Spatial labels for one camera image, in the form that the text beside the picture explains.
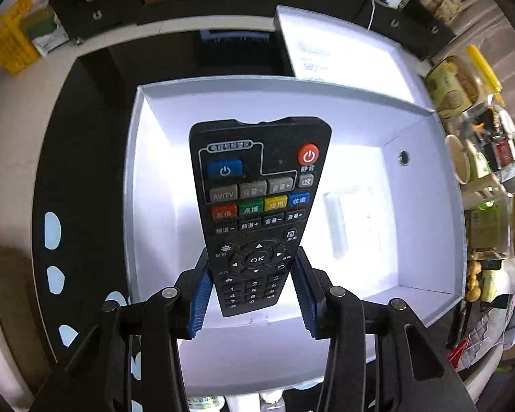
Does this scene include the grey box lid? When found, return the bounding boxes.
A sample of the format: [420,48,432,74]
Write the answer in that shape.
[274,4,426,104]

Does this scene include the green-lid container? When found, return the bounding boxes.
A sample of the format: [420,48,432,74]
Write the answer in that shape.
[471,150,494,181]

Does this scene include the white plastic basket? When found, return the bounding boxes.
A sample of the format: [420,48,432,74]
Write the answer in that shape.
[32,30,70,58]

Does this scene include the gold-lid glass jar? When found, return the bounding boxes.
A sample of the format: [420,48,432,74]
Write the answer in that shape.
[465,193,515,263]

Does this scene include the black box blue stripe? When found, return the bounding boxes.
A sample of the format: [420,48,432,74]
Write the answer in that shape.
[199,28,271,44]

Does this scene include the white kettle cable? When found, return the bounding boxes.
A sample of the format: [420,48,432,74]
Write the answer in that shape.
[366,0,391,31]

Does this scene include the brown paper cup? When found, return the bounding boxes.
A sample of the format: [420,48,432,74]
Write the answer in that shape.
[444,133,473,185]

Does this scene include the black television cabinet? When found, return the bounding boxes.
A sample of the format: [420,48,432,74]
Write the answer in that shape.
[49,0,456,59]

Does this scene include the wooden stand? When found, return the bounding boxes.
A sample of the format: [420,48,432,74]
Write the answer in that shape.
[459,171,508,211]

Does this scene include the beige curtain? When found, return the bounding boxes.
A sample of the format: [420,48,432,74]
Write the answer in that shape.
[454,0,515,96]

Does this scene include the black remote control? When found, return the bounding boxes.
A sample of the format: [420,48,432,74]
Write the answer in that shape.
[188,116,332,319]

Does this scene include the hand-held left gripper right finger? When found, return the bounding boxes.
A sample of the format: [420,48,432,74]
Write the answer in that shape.
[292,246,478,412]

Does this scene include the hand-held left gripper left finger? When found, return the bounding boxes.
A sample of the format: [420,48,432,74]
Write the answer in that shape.
[28,247,216,412]

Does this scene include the yellow-lid plastic jar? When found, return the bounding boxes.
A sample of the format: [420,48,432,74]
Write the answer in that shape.
[424,45,504,119]

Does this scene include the yellow packet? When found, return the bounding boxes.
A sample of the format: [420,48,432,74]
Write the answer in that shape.
[481,268,505,304]

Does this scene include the grey cardboard box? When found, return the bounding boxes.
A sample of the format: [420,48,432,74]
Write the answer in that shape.
[124,78,465,396]

